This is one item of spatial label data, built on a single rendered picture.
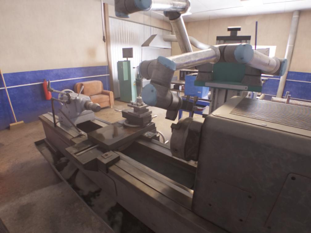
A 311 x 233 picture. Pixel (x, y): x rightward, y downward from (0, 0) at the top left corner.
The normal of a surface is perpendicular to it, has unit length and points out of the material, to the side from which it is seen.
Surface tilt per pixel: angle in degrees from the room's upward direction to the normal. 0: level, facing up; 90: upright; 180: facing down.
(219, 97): 90
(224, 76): 90
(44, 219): 0
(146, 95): 74
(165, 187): 0
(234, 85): 90
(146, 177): 0
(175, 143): 80
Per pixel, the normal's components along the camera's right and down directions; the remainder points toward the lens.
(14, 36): 0.78, 0.22
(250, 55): 0.41, 0.30
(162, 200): 0.00, -0.94
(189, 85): -0.62, 0.27
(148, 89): -0.77, -0.05
